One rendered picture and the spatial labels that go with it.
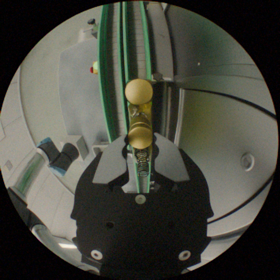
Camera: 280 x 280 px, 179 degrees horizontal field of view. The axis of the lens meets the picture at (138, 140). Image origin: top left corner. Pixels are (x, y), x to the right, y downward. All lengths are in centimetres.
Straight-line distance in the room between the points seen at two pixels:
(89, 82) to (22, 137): 336
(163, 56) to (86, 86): 46
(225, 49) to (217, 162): 21
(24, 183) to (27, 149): 331
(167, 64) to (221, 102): 31
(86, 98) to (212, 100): 61
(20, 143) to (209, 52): 384
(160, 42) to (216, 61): 29
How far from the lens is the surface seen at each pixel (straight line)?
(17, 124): 372
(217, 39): 25
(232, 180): 15
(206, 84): 19
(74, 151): 69
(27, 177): 51
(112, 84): 41
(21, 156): 371
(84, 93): 63
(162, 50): 45
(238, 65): 18
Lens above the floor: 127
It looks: 58 degrees down
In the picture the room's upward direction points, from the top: 178 degrees counter-clockwise
